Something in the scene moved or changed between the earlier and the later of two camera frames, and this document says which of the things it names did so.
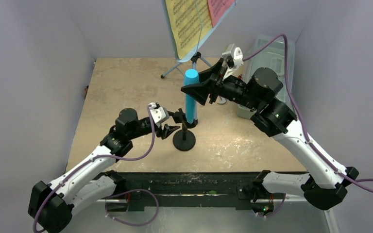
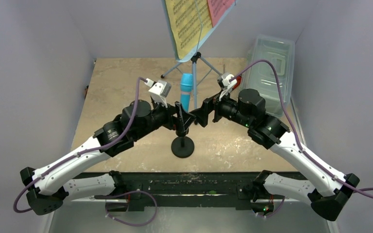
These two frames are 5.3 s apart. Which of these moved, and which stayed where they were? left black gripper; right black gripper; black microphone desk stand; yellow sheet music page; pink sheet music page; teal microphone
Moved: teal microphone; right black gripper; black microphone desk stand; left black gripper
Stayed: pink sheet music page; yellow sheet music page
